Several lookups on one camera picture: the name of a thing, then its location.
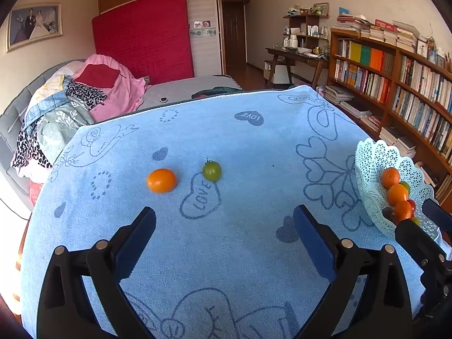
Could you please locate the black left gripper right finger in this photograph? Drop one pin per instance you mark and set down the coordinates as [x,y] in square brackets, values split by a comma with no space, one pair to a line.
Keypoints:
[367,295]

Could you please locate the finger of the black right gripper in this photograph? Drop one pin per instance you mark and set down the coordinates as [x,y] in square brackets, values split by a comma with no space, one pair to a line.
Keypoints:
[437,215]
[422,249]

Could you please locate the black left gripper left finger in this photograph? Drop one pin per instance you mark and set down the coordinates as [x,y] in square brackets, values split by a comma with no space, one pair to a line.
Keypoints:
[64,309]

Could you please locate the orange tomato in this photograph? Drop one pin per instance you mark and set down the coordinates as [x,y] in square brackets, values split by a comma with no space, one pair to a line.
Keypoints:
[161,180]

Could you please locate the green tomato with stem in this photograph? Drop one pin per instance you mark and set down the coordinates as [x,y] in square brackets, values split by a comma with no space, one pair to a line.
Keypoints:
[212,171]

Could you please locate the yellow-green tomato in basket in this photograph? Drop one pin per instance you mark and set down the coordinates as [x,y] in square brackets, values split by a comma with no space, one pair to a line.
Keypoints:
[416,221]

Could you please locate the red cherry tomato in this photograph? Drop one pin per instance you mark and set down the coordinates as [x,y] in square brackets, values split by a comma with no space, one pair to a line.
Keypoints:
[413,205]

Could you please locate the lower orange mandarin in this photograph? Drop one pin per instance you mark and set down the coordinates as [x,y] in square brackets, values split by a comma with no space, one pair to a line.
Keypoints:
[402,211]

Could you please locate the orange mandarin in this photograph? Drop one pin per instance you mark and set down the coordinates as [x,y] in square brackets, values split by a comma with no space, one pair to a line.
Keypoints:
[402,211]
[396,193]
[389,177]

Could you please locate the middle orange mandarin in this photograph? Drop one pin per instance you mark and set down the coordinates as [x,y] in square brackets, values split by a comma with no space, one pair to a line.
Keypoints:
[396,193]

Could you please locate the green tomato in basket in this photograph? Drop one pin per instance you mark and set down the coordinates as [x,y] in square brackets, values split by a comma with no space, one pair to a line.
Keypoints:
[406,186]

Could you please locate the dark brown passion fruit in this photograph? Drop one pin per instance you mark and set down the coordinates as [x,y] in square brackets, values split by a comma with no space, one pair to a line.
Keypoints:
[389,214]

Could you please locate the top orange mandarin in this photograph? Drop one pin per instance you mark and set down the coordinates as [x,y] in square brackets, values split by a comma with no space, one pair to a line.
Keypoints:
[389,177]

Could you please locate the white lattice fruit basket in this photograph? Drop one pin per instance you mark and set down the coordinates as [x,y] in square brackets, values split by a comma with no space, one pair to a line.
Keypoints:
[371,159]

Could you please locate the wooden bookshelf with books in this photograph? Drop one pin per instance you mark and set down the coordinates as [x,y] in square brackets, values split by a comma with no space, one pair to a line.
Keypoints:
[385,66]

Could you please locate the light blue towel cloth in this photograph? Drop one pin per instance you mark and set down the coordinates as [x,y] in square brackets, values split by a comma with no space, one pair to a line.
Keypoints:
[225,260]

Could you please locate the pile of clothes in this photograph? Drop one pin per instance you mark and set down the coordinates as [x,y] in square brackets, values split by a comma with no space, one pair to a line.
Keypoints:
[55,113]

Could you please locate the pink blanket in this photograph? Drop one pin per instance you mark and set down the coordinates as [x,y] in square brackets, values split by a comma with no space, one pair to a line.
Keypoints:
[126,96]

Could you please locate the wooden desk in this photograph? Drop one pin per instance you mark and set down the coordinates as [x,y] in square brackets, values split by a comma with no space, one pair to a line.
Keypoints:
[289,58]

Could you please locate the small wooden desk shelf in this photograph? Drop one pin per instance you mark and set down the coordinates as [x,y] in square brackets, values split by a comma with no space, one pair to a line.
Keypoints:
[308,25]

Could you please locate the red upright mattress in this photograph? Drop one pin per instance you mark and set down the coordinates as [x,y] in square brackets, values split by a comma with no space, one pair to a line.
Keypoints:
[149,37]

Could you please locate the framed wedding photo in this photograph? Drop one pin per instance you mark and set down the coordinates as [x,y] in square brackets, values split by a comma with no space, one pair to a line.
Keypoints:
[31,23]

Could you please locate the dark wooden door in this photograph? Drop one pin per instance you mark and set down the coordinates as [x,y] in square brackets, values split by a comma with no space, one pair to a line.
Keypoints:
[233,13]

